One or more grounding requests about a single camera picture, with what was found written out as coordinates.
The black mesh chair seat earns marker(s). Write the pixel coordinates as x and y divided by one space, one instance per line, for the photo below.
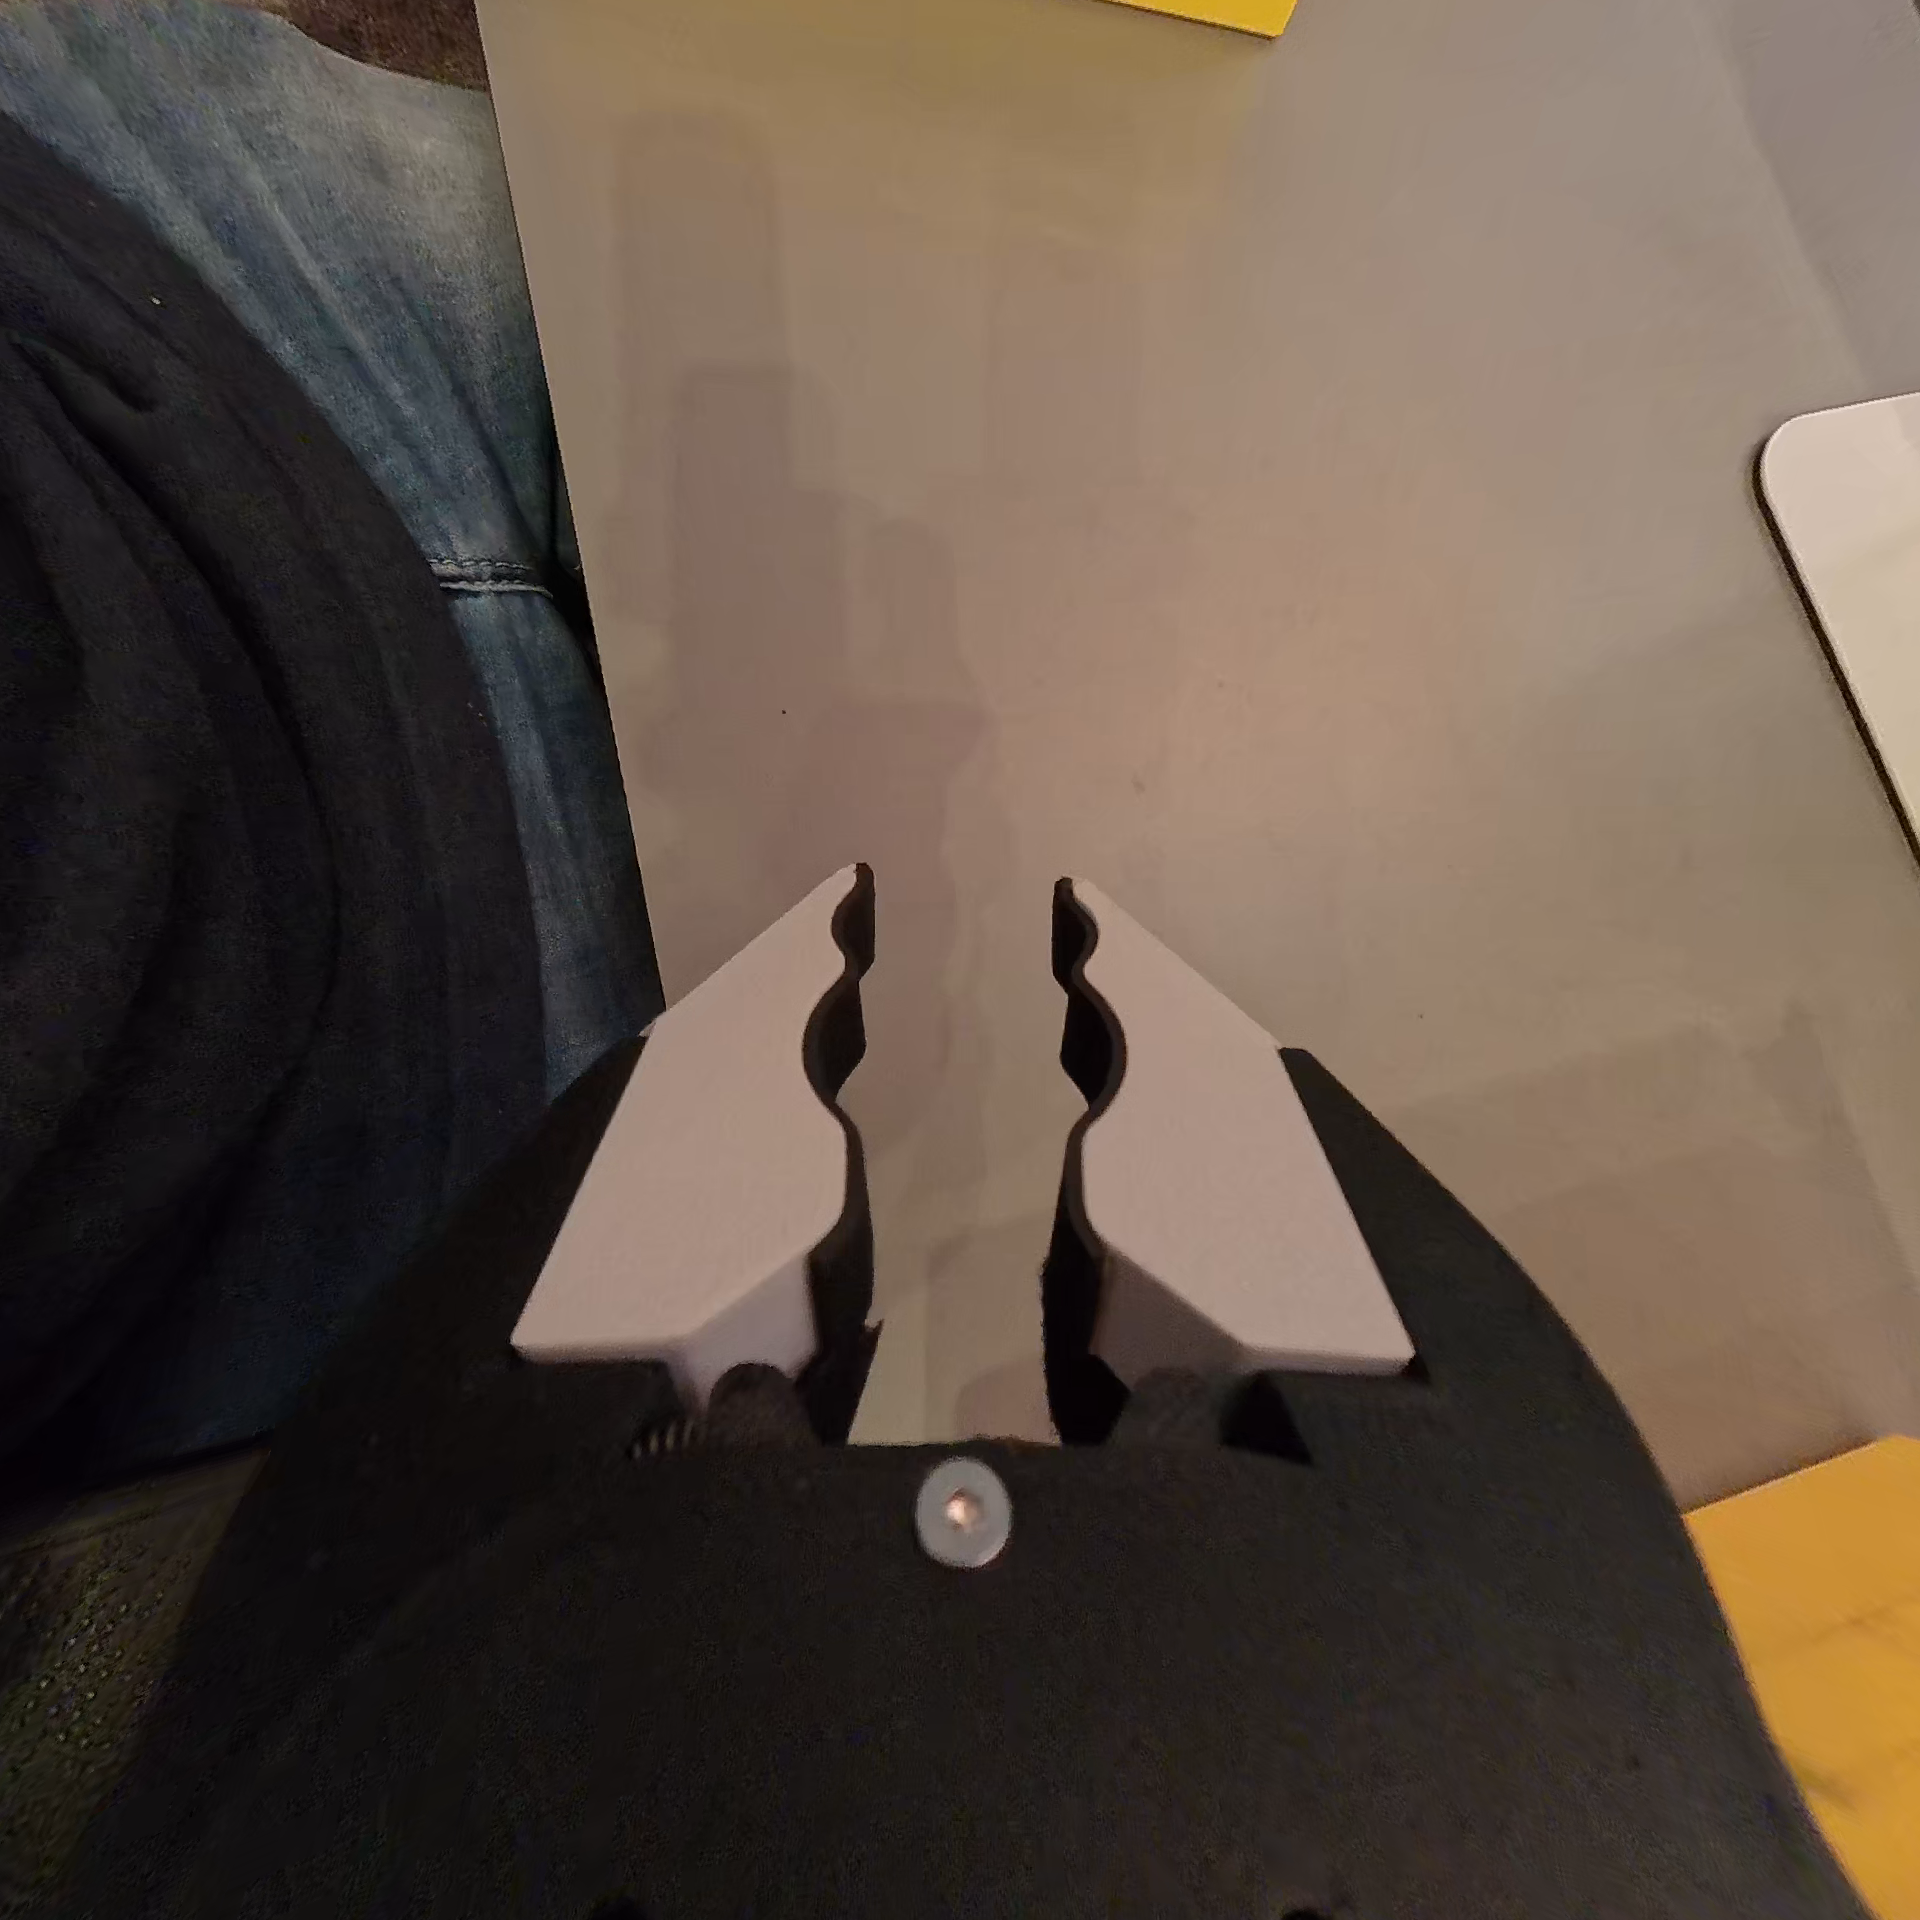
76 1650

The wooden-armed white desk stand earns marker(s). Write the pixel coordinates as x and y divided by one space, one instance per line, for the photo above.
1860 570

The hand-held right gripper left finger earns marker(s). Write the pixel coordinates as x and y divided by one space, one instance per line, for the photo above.
705 1184

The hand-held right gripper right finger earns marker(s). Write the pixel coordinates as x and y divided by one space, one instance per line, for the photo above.
1229 1200

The yellow plastic tray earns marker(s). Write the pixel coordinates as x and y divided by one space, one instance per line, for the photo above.
1828 1650

